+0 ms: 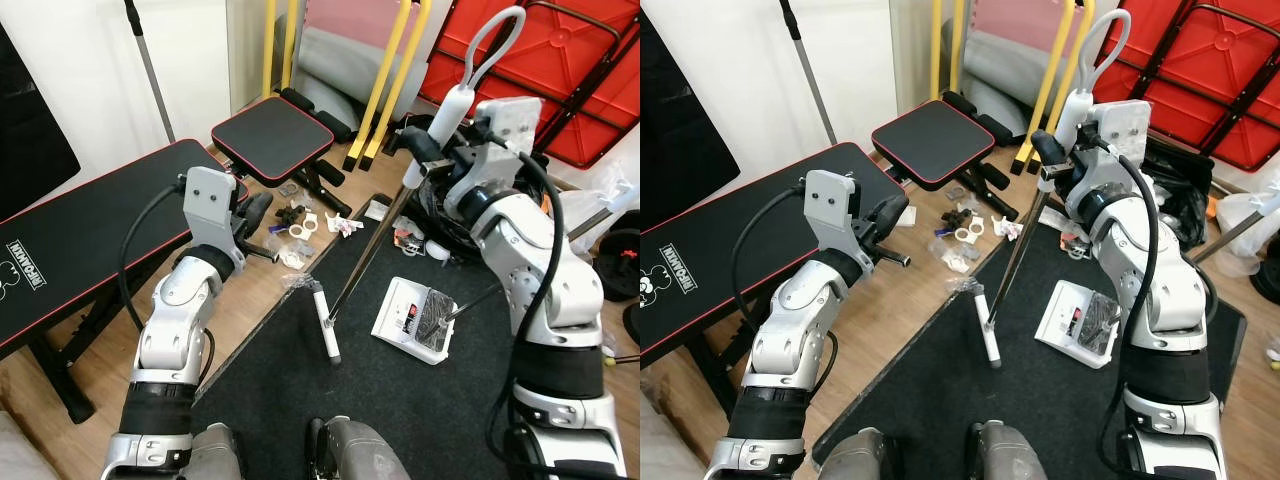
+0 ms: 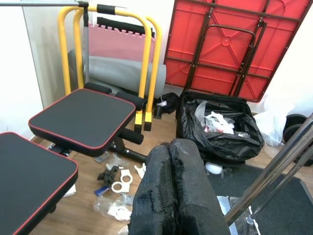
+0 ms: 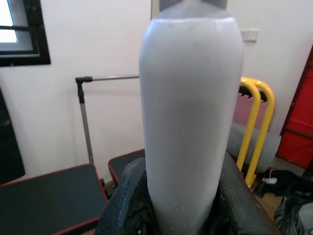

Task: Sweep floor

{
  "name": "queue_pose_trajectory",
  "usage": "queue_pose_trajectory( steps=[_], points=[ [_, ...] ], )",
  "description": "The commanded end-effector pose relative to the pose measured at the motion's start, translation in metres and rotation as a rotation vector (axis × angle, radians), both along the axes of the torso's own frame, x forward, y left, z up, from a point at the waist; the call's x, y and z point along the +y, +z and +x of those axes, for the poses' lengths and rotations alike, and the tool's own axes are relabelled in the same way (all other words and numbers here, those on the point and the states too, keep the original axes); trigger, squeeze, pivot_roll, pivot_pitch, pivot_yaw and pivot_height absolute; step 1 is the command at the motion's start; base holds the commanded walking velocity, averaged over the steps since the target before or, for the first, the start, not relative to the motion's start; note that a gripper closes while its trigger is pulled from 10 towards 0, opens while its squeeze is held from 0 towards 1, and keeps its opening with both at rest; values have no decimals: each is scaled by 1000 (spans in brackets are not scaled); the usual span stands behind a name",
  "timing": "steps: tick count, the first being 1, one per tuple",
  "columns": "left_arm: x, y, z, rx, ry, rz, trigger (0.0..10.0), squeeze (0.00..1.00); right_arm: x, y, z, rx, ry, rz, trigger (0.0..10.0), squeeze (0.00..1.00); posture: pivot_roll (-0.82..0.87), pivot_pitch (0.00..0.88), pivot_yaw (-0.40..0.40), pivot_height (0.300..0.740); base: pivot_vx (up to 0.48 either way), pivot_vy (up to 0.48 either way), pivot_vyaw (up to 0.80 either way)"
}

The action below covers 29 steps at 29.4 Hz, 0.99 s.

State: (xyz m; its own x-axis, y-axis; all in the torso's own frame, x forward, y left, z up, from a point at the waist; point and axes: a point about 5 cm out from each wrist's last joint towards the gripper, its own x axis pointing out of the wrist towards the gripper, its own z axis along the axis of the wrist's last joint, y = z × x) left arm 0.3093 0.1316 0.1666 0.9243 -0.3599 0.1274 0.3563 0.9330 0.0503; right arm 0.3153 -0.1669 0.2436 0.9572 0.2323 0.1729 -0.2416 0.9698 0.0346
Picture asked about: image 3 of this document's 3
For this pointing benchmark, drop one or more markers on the grey rolled mat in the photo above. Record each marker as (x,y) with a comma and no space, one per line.
(272,149)

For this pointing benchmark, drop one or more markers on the yellow tubular steel frame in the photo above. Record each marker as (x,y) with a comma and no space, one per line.
(271,107)

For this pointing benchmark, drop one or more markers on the black pad red trim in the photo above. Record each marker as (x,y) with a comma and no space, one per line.
(49,200)
(117,164)

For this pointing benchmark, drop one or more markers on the black framed window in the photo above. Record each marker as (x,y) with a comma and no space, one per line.
(41,36)

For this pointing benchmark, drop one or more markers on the white power adapter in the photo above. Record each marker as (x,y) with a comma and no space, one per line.
(270,180)

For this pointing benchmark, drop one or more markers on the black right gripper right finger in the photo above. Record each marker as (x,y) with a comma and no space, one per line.
(239,208)

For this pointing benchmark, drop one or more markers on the black hanging cloth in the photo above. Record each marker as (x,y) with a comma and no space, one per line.
(9,147)

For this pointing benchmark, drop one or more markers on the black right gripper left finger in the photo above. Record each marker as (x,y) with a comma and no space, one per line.
(127,200)

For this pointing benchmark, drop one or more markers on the pink foam puzzle mat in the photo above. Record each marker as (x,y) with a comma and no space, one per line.
(242,115)

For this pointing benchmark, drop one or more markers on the black foam puzzle mat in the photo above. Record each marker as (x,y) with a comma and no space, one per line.
(244,94)

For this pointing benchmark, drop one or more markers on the folded red table brown frame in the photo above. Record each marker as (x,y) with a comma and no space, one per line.
(300,127)

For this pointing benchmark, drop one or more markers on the black fabric bag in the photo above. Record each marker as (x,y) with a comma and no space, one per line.
(288,178)

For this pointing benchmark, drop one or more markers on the silver garment rack black joints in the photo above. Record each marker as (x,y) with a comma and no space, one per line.
(84,122)

